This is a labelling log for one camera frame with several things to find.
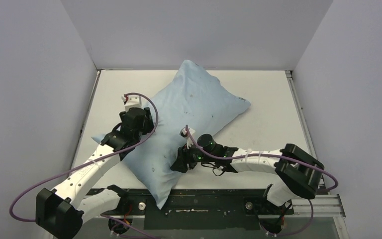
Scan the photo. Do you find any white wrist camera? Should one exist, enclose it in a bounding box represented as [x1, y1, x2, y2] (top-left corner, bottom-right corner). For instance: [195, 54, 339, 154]
[121, 95, 143, 113]
[180, 127, 195, 149]

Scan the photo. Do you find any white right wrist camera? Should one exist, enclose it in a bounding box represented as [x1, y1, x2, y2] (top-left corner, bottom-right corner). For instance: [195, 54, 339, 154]
[180, 127, 195, 149]

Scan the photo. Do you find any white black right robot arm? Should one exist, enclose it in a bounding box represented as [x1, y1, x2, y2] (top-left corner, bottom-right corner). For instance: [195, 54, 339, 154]
[171, 134, 324, 213]

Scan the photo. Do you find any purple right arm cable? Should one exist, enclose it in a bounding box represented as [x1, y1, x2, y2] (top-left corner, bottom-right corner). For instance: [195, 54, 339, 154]
[185, 124, 339, 238]

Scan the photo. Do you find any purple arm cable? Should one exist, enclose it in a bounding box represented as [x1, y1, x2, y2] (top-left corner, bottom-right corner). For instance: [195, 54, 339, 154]
[9, 93, 160, 239]
[185, 124, 339, 238]

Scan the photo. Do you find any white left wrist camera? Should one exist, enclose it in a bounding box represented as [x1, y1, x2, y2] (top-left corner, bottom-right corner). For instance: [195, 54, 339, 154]
[121, 95, 143, 113]

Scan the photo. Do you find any light blue pillowcase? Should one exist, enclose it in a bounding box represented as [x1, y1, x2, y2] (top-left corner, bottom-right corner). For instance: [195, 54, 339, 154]
[90, 60, 251, 208]

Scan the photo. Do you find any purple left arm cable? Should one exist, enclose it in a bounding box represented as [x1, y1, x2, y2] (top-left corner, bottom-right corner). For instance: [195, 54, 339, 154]
[9, 93, 160, 239]

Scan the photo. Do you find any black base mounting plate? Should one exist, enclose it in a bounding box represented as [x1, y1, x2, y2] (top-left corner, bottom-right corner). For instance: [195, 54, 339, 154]
[87, 188, 327, 231]

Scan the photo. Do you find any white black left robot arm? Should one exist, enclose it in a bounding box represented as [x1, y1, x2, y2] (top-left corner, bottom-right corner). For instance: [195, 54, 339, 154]
[35, 107, 154, 239]

